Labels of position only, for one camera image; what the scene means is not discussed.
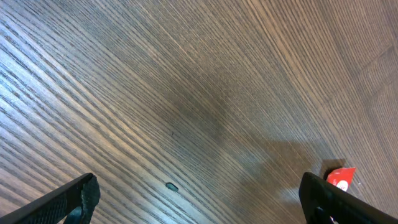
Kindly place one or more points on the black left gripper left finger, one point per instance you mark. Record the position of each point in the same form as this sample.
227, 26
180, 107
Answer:
73, 202

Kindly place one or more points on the red stick sachet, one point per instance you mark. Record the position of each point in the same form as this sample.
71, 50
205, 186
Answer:
341, 177

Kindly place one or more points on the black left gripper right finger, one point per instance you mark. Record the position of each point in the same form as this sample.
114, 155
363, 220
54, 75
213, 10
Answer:
323, 202

